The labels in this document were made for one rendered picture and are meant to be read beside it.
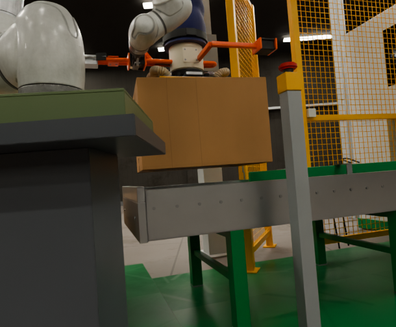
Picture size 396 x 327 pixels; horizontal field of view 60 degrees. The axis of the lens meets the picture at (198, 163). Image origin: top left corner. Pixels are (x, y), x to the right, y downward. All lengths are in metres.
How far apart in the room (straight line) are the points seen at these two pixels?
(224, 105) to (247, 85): 0.15
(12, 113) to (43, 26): 0.26
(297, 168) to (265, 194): 0.21
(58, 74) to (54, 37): 0.08
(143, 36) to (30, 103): 0.72
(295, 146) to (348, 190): 0.46
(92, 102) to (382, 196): 1.45
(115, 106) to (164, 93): 0.86
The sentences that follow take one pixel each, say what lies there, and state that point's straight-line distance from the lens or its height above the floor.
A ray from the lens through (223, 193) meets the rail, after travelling 1.38.
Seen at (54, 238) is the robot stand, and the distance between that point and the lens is 0.80.
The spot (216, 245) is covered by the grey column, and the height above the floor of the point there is 0.08.
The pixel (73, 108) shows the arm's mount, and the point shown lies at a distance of 0.69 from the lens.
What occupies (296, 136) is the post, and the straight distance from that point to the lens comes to 1.33.
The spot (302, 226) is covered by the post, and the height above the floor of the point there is 0.42.
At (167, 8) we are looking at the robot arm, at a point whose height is 1.28.
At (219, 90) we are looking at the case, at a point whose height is 1.01.
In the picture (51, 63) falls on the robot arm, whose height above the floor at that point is 0.92.
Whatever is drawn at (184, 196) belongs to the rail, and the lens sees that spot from 1.33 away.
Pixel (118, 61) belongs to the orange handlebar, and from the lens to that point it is 1.71.
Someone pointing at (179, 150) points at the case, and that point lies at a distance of 1.49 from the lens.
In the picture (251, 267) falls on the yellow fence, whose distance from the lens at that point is 2.32.
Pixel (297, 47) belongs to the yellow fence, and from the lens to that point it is 2.62.
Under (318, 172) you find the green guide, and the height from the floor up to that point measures 0.61.
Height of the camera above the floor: 0.63
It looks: 2 degrees up
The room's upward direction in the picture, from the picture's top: 4 degrees counter-clockwise
